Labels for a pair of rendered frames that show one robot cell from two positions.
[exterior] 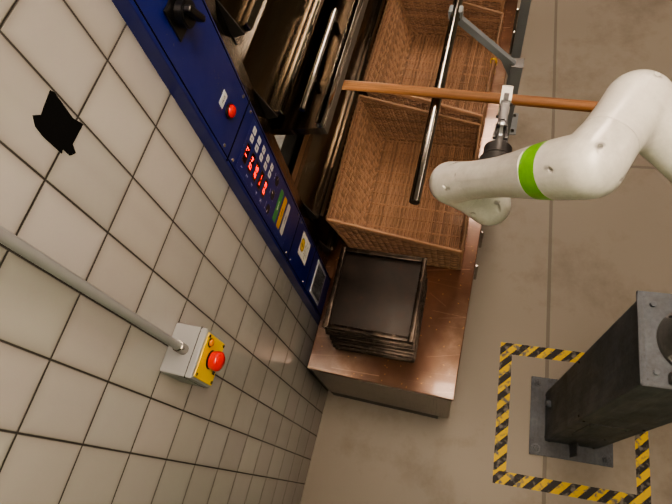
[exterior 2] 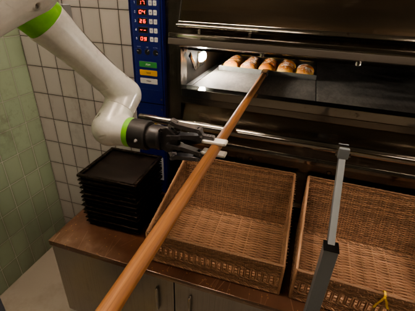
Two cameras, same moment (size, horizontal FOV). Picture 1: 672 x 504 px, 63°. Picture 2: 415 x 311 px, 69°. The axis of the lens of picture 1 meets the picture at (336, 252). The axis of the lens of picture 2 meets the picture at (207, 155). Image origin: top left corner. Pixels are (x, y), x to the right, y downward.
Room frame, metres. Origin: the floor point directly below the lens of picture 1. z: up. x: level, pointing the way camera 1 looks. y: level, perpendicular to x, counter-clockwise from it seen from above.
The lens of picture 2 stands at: (0.66, -1.35, 1.58)
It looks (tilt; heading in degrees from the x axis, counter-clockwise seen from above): 28 degrees down; 74
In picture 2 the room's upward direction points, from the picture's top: 2 degrees clockwise
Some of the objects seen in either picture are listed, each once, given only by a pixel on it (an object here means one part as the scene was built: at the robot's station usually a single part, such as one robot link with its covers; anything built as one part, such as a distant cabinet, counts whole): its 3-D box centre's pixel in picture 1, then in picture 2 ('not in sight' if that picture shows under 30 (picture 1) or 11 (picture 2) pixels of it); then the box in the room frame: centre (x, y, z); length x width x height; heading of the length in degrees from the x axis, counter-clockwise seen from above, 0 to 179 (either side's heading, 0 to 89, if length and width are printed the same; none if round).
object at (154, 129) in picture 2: (498, 145); (164, 138); (0.77, -0.52, 1.19); 0.09 x 0.07 x 0.08; 147
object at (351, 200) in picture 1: (408, 180); (225, 213); (1.05, -0.35, 0.72); 0.56 x 0.49 x 0.28; 148
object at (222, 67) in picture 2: not in sight; (269, 66); (1.55, 0.38, 1.20); 0.55 x 0.36 x 0.03; 147
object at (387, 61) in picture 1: (435, 59); (370, 247); (1.55, -0.67, 0.72); 0.56 x 0.49 x 0.28; 146
